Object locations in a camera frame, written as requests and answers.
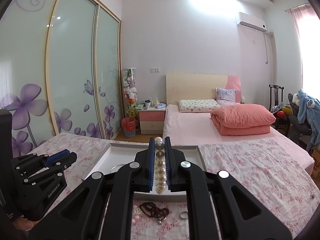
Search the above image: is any silver bangle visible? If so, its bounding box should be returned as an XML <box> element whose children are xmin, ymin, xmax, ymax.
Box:
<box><xmin>110</xmin><ymin>164</ymin><xmax>124</xmax><ymax>173</ymax></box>

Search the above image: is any sliding floral wardrobe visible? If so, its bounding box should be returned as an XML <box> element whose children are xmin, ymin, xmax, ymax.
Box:
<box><xmin>1</xmin><ymin>0</ymin><xmax>122</xmax><ymax>157</ymax></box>

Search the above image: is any dark red bead bracelet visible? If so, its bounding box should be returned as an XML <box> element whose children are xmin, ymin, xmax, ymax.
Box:
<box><xmin>138</xmin><ymin>201</ymin><xmax>171</xmax><ymax>225</ymax></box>

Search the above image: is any white wall socket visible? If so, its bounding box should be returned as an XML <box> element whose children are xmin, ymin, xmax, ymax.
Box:
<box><xmin>150</xmin><ymin>68</ymin><xmax>160</xmax><ymax>73</ymax></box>

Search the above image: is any pink bed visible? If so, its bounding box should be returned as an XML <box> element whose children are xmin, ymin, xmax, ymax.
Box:
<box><xmin>163</xmin><ymin>105</ymin><xmax>315</xmax><ymax>171</ymax></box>

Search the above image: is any dark wooden chair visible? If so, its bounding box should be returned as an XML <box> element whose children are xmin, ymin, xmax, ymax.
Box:
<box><xmin>268</xmin><ymin>84</ymin><xmax>291</xmax><ymax>137</ymax></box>

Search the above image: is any white air conditioner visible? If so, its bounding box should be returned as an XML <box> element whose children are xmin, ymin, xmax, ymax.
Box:
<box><xmin>236</xmin><ymin>12</ymin><xmax>267</xmax><ymax>33</ymax></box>

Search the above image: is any blue plush clothing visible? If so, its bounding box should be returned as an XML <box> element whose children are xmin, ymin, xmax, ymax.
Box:
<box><xmin>298</xmin><ymin>89</ymin><xmax>320</xmax><ymax>151</ymax></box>

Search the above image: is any red waste bin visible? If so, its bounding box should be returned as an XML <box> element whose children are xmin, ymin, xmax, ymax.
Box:
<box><xmin>121</xmin><ymin>117</ymin><xmax>136</xmax><ymax>137</ymax></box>

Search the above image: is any pink curtain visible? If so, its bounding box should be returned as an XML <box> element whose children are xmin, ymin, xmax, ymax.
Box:
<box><xmin>288</xmin><ymin>4</ymin><xmax>319</xmax><ymax>98</ymax></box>

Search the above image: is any grey shallow cardboard tray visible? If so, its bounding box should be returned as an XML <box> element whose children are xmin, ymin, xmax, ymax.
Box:
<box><xmin>81</xmin><ymin>141</ymin><xmax>207</xmax><ymax>181</ymax></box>

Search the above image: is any pink beige nightstand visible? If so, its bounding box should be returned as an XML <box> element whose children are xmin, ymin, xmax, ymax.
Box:
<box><xmin>138</xmin><ymin>108</ymin><xmax>165</xmax><ymax>134</ymax></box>

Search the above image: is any purple patterned pillow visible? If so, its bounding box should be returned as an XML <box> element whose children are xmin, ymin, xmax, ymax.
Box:
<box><xmin>215</xmin><ymin>88</ymin><xmax>236</xmax><ymax>105</ymax></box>

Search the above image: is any left hand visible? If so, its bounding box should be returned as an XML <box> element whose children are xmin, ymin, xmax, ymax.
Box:
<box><xmin>12</xmin><ymin>217</ymin><xmax>36</xmax><ymax>231</ymax></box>

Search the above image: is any floral pink bedspread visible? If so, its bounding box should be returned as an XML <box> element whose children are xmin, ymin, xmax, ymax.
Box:
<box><xmin>34</xmin><ymin>133</ymin><xmax>319</xmax><ymax>238</ymax></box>

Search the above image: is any pink bead bracelet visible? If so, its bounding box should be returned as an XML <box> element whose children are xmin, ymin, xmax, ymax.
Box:
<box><xmin>132</xmin><ymin>205</ymin><xmax>142</xmax><ymax>227</ymax></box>

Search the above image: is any folded salmon duvet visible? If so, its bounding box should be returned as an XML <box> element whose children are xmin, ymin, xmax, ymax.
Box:
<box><xmin>210</xmin><ymin>104</ymin><xmax>276</xmax><ymax>136</ymax></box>

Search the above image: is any white pearl necklace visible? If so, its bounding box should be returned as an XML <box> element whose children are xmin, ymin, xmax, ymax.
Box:
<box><xmin>153</xmin><ymin>136</ymin><xmax>167</xmax><ymax>195</ymax></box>

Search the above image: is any plush toy display tube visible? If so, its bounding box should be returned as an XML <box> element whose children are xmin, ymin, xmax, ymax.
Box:
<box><xmin>121</xmin><ymin>68</ymin><xmax>137</xmax><ymax>118</ymax></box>

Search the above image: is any beige pink headboard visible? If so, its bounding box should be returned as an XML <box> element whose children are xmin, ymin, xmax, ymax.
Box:
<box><xmin>166</xmin><ymin>73</ymin><xmax>241</xmax><ymax>105</ymax></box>

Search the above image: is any floral white pillow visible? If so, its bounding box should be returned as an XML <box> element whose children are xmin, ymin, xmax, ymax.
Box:
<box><xmin>178</xmin><ymin>99</ymin><xmax>221</xmax><ymax>113</ymax></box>

